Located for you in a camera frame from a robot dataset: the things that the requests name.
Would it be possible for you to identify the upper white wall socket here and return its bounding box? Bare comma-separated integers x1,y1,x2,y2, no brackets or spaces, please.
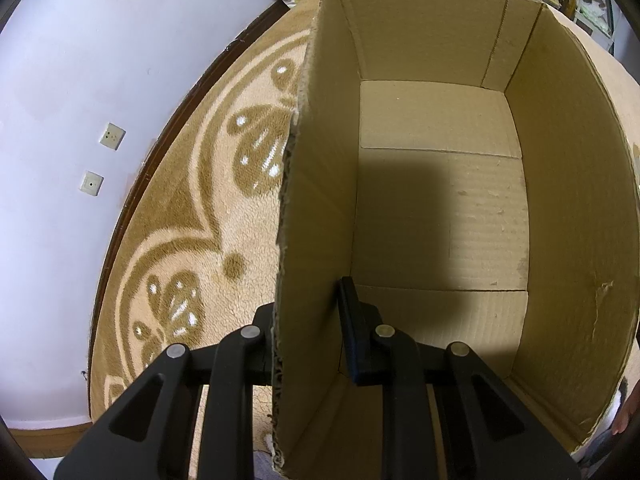
99,122,126,151

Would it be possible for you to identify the beige patterned carpet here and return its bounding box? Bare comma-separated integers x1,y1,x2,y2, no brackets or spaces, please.
88,0,640,480

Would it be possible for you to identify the white metal cart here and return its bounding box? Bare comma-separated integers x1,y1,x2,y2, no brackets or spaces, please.
573,0,615,54

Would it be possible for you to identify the brown cardboard box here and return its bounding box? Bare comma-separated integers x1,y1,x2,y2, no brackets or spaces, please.
273,0,639,479

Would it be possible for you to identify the white wall socket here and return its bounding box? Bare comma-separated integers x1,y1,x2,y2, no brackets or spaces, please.
99,122,126,151
79,170,104,196

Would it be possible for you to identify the lower white wall socket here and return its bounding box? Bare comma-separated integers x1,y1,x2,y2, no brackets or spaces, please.
79,170,104,196

